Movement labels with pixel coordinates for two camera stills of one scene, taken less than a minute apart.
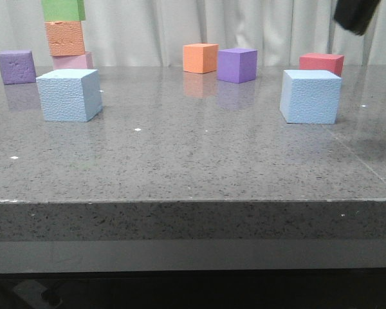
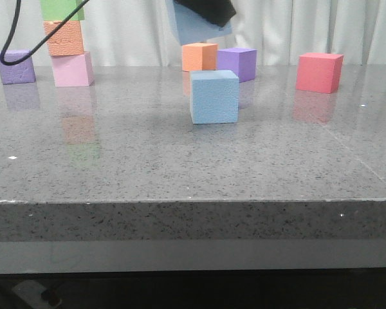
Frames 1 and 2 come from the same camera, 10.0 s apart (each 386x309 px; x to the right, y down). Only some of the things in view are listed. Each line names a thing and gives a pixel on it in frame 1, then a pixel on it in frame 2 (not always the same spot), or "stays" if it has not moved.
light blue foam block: (70, 95) -> (199, 20)
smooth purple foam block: (237, 65) stays
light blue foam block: (310, 96) -> (215, 96)
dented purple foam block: (17, 67) stays
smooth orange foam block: (201, 58) stays
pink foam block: (82, 62) stays
